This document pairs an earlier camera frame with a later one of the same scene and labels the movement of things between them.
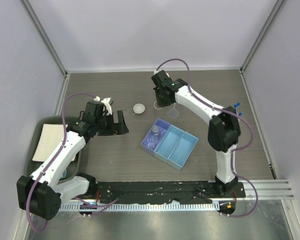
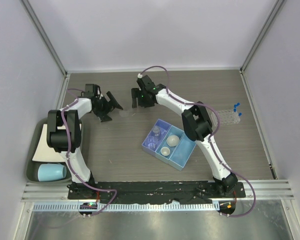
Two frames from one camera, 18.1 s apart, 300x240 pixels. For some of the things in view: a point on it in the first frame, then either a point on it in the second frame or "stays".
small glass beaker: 151,141 stays
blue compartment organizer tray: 169,143 stays
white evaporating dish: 139,108 -> 172,140
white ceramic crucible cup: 155,105 -> 165,151
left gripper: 116,128 -> 109,107
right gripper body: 161,101 -> 142,101
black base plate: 195,192 stays
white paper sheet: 51,137 stays
